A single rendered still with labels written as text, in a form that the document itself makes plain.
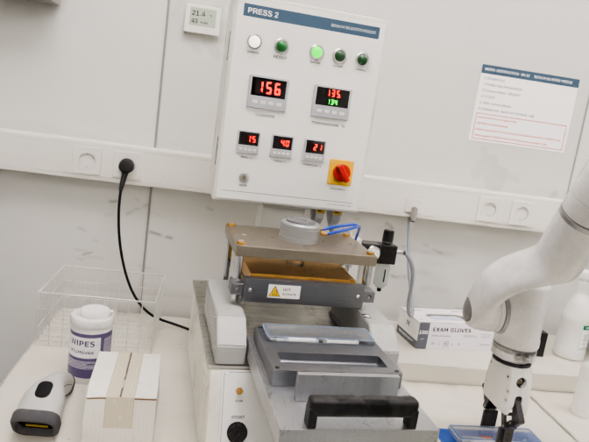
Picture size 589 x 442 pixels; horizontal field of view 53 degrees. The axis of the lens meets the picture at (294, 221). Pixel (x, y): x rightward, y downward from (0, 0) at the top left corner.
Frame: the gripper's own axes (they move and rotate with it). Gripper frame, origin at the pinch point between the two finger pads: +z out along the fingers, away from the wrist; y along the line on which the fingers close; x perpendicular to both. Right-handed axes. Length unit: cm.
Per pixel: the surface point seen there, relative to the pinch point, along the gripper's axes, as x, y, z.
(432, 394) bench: 5.0, 20.2, 3.4
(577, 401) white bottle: -28.0, 13.9, 0.0
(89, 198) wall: 92, 60, -27
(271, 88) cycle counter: 52, 23, -61
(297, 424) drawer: 49, -34, -19
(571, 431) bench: -22.2, 6.4, 3.5
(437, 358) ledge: 0.1, 30.9, -1.1
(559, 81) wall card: -33, 57, -76
